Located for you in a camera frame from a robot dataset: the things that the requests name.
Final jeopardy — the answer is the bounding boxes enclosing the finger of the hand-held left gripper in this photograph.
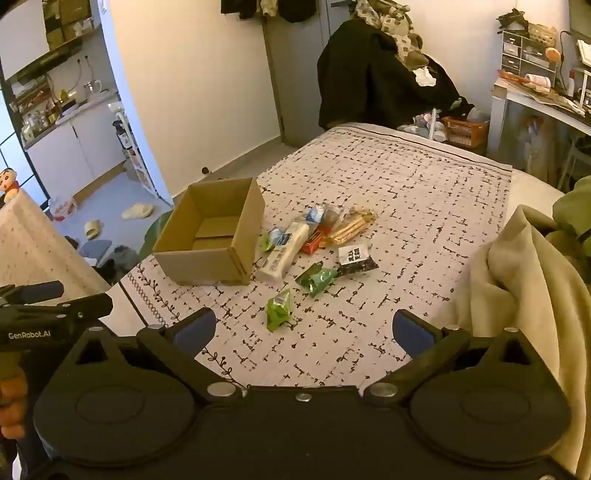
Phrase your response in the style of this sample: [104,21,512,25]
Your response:
[0,281,65,304]
[44,292,114,322]

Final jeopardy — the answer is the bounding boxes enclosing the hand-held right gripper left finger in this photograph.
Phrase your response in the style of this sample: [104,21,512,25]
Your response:
[74,308,242,408]

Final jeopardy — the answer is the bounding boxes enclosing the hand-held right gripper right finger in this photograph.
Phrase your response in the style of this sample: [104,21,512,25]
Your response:
[363,309,539,408]

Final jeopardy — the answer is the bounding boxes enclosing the black and white snack packet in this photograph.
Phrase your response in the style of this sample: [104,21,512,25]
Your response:
[337,244,380,277]

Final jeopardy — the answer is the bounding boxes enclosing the brown cardboard box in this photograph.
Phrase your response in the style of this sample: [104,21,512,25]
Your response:
[152,177,266,287]

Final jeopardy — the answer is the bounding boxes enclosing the long white snack packet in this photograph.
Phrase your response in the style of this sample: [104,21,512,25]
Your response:
[255,220,309,281]

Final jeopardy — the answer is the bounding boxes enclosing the small green snack packet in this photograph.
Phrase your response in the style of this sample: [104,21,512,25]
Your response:
[260,228,283,253]

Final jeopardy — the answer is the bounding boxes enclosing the clear cracker packet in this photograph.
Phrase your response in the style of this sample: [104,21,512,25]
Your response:
[327,209,376,245]

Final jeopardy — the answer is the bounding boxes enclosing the clear crinkled snack packet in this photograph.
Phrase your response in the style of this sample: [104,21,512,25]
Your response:
[322,203,348,228]

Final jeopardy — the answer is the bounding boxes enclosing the person's left hand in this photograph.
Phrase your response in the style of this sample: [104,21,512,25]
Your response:
[0,368,29,440]

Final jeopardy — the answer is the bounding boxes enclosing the beige patterned cloth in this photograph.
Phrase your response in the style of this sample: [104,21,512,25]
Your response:
[0,188,112,297]

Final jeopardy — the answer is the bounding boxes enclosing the dark shoes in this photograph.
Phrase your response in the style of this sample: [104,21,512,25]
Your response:
[98,244,140,283]

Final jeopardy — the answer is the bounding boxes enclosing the red and white plastic bag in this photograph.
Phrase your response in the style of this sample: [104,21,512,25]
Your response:
[48,196,77,223]

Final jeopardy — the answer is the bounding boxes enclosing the green round object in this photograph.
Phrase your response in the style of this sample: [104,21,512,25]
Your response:
[139,210,174,260]

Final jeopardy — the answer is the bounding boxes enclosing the cartoon figure toy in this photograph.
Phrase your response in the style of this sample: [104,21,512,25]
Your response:
[0,167,22,202]

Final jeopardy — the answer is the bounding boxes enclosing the beige blanket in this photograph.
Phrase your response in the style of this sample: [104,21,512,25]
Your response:
[450,204,591,472]

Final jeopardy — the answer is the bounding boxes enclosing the patterned bed cover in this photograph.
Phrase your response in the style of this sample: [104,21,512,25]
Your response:
[117,122,514,389]

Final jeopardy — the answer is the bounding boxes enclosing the white kitchen cabinet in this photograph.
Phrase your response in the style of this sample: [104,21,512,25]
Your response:
[21,90,126,205]

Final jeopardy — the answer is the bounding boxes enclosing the white storage rack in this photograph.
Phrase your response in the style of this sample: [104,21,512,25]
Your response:
[113,104,158,191]

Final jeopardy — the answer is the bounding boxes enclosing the pile of pale shoes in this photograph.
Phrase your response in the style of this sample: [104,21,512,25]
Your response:
[398,111,448,142]

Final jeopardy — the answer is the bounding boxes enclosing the green cloth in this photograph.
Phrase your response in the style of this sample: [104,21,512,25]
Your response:
[545,175,591,274]

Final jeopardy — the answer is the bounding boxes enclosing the orange plastic basket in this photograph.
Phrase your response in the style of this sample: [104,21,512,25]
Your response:
[442,116,489,149]

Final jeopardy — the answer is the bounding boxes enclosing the white desk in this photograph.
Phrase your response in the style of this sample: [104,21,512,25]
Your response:
[488,78,591,186]

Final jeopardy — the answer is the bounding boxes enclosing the black clothes pile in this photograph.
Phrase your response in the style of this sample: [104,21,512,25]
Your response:
[318,18,475,133]

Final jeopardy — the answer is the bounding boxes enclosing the grey door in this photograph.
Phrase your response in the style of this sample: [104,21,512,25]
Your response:
[260,0,343,149]

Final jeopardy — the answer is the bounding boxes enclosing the grey desk drawer organizer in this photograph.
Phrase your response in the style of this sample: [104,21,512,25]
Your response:
[501,30,557,75]

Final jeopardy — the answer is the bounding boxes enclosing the checked beige garment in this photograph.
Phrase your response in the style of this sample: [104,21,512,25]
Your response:
[355,0,429,71]

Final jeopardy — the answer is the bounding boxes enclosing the desk lamp with orange head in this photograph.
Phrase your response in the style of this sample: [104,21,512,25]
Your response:
[545,30,574,99]

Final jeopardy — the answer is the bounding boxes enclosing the wicker basket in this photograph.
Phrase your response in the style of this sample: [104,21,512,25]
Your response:
[528,22,559,47]

